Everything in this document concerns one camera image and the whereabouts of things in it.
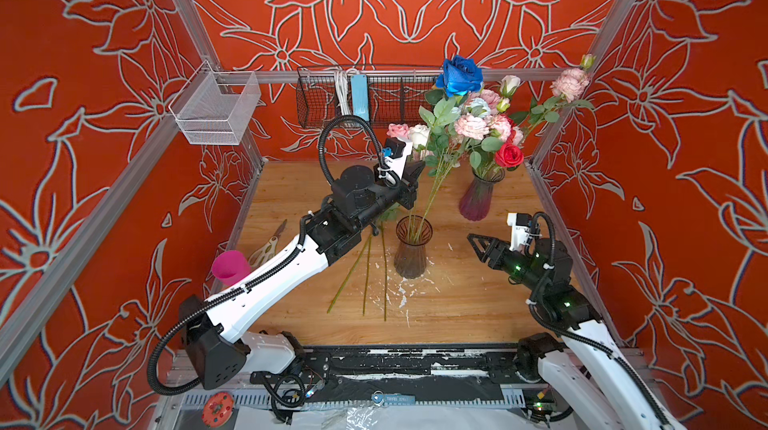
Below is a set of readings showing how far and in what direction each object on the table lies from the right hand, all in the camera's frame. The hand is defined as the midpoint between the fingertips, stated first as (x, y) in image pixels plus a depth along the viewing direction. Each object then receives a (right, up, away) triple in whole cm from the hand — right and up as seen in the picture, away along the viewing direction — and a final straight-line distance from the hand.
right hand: (469, 238), depth 73 cm
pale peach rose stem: (-27, -14, +17) cm, 34 cm away
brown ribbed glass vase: (-14, 0, +6) cm, 15 cm away
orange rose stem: (-31, -14, +17) cm, 38 cm away
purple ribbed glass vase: (+11, +8, +28) cm, 31 cm away
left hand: (-14, +19, -12) cm, 26 cm away
